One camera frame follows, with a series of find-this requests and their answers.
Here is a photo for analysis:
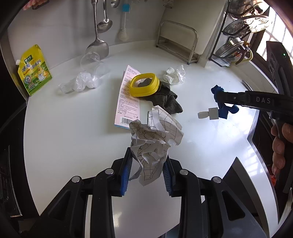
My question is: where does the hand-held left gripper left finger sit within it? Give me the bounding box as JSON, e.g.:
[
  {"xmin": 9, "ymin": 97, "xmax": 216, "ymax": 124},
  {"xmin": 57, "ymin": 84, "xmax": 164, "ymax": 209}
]
[{"xmin": 30, "ymin": 148, "xmax": 133, "ymax": 238}]

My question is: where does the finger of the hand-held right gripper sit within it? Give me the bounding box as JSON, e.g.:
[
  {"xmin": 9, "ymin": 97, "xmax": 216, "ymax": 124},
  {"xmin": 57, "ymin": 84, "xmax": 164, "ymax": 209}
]
[
  {"xmin": 217, "ymin": 101, "xmax": 240, "ymax": 119},
  {"xmin": 211, "ymin": 84, "xmax": 240, "ymax": 102}
]

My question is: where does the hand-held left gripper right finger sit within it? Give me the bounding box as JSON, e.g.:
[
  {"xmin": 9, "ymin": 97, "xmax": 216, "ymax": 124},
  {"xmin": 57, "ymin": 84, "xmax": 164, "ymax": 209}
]
[{"xmin": 163, "ymin": 157, "xmax": 259, "ymax": 238}]

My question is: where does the small grey white bottle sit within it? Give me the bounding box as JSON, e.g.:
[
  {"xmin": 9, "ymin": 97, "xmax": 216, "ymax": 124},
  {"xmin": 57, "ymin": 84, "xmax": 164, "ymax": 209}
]
[{"xmin": 198, "ymin": 107, "xmax": 219, "ymax": 121}]

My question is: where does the printed white paper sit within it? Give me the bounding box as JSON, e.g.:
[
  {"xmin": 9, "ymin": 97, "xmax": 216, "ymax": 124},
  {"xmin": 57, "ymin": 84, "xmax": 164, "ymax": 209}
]
[{"xmin": 129, "ymin": 106, "xmax": 185, "ymax": 186}]

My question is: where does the white tissue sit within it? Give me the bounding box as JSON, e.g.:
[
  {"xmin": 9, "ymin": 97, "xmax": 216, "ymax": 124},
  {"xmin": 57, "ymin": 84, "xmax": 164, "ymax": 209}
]
[{"xmin": 163, "ymin": 65, "xmax": 186, "ymax": 85}]

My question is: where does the clear plastic cup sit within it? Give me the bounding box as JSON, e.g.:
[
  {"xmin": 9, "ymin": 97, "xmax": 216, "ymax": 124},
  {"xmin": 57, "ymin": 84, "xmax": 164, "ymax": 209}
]
[{"xmin": 80, "ymin": 51, "xmax": 111, "ymax": 79}]

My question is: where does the person's right hand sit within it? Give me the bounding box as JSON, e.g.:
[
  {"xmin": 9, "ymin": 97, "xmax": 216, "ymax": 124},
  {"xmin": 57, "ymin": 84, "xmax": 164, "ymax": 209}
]
[{"xmin": 271, "ymin": 122, "xmax": 293, "ymax": 177}]

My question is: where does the metal pot lid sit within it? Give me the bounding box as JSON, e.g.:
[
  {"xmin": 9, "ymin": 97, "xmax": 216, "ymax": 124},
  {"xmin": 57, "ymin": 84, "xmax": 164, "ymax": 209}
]
[{"xmin": 216, "ymin": 37, "xmax": 254, "ymax": 64}]

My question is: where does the dark grey cloth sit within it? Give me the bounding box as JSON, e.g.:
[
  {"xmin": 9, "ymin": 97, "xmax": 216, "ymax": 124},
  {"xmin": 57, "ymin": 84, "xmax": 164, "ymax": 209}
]
[{"xmin": 137, "ymin": 78, "xmax": 183, "ymax": 114}]

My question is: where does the metal stand rack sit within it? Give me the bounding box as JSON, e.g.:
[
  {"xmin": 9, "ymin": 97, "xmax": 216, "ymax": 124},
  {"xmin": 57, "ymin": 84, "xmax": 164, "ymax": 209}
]
[{"xmin": 156, "ymin": 20, "xmax": 199, "ymax": 66}]

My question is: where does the white cutting board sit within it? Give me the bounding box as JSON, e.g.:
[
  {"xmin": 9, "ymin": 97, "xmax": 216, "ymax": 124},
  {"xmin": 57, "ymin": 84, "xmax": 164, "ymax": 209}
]
[{"xmin": 160, "ymin": 0, "xmax": 230, "ymax": 56}]

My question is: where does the window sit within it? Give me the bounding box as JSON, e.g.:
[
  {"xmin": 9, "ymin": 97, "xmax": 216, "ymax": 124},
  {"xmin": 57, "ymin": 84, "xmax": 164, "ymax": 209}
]
[{"xmin": 255, "ymin": 7, "xmax": 293, "ymax": 61}]

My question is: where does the perforated metal steamer plate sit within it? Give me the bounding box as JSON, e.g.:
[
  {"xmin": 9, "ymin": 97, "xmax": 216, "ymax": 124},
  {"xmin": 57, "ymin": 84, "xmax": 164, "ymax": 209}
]
[{"xmin": 223, "ymin": 16, "xmax": 273, "ymax": 37}]

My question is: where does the pink paper leaflet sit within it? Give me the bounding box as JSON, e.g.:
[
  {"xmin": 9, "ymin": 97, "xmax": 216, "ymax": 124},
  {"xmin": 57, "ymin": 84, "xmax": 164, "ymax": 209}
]
[{"xmin": 114, "ymin": 65, "xmax": 141, "ymax": 130}]

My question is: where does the crumpled clear plastic bag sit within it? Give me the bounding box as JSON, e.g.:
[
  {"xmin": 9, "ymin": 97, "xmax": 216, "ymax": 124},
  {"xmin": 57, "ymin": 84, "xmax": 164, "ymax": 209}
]
[{"xmin": 58, "ymin": 71, "xmax": 99, "ymax": 95}]

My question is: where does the white bottle brush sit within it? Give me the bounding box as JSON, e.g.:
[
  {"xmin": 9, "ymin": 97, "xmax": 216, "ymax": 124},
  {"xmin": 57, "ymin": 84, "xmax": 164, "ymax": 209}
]
[{"xmin": 118, "ymin": 3, "xmax": 129, "ymax": 42}]

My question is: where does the large steel serving spoon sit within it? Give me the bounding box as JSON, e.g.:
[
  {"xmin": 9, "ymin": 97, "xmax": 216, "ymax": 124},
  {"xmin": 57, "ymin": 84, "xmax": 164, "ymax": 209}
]
[{"xmin": 86, "ymin": 0, "xmax": 110, "ymax": 60}]

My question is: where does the metal ladle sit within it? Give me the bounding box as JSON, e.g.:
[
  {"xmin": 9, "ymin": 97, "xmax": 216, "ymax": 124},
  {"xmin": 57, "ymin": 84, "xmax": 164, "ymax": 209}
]
[{"xmin": 96, "ymin": 0, "xmax": 113, "ymax": 34}]

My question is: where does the green seasoning pouch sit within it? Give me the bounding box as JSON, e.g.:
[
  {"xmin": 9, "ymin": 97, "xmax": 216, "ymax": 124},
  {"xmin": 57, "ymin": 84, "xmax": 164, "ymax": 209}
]
[{"xmin": 15, "ymin": 44, "xmax": 53, "ymax": 96}]

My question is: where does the black wire dish rack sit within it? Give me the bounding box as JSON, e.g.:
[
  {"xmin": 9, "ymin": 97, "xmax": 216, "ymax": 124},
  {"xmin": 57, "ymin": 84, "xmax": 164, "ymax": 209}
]
[{"xmin": 208, "ymin": 0, "xmax": 274, "ymax": 68}]

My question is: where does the yellow plastic ring lid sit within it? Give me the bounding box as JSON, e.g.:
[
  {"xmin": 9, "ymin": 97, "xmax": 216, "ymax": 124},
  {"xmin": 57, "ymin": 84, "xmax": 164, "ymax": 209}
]
[{"xmin": 129, "ymin": 73, "xmax": 160, "ymax": 98}]

